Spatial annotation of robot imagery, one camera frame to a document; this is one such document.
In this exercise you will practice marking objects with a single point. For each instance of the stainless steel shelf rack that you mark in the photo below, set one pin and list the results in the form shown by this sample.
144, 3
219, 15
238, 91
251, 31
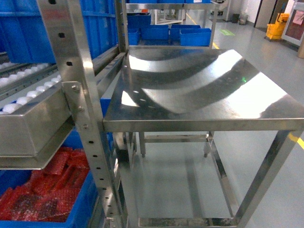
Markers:
56, 31

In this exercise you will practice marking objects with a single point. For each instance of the blue bin with red wrap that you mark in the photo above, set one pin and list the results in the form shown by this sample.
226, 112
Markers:
82, 209

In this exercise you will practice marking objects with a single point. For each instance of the yellow mop bucket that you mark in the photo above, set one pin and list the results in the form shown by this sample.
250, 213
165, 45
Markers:
275, 31

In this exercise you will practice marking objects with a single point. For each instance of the red bubble wrap bags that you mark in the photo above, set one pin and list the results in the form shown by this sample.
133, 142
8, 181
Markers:
49, 194

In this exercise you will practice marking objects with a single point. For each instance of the stainless steel side table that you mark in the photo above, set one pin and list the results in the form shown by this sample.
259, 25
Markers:
200, 136

